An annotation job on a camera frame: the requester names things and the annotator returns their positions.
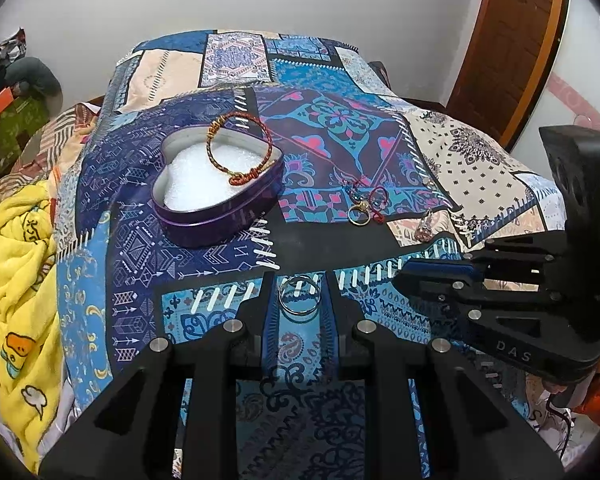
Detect grey cloth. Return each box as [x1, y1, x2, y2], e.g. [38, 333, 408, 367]
[4, 57, 62, 98]

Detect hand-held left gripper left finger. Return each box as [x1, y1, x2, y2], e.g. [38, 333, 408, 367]
[37, 273, 282, 480]

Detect purple heart-shaped tin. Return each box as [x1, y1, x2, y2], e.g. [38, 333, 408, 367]
[151, 125, 284, 248]

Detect gold ring with red cord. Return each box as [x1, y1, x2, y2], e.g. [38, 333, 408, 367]
[342, 177, 389, 226]

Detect blue patchwork blanket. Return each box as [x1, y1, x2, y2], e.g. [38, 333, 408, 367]
[55, 30, 569, 480]

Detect white foam liner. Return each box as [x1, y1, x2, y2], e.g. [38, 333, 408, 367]
[163, 144, 273, 210]

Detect black cable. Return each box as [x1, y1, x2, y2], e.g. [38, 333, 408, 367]
[542, 382, 577, 461]

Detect silver bangle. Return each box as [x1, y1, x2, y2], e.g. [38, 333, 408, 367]
[278, 275, 323, 317]

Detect floral cloth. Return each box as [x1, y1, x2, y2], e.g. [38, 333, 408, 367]
[0, 29, 27, 92]

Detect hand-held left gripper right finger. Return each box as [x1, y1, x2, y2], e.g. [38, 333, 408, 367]
[324, 273, 567, 480]

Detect green and orange box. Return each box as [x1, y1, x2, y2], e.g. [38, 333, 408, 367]
[0, 86, 51, 181]

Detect yellow cartoon blanket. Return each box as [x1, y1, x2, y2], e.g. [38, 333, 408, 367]
[0, 179, 81, 476]

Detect brown wooden door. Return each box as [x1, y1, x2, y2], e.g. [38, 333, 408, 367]
[445, 0, 572, 152]

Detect striped beige cloth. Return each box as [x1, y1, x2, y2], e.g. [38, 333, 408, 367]
[10, 102, 103, 186]

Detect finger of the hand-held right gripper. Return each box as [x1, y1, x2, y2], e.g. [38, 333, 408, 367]
[461, 232, 570, 292]
[392, 259, 600, 378]

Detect red and gold cord bracelet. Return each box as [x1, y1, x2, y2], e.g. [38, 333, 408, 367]
[205, 111, 275, 187]

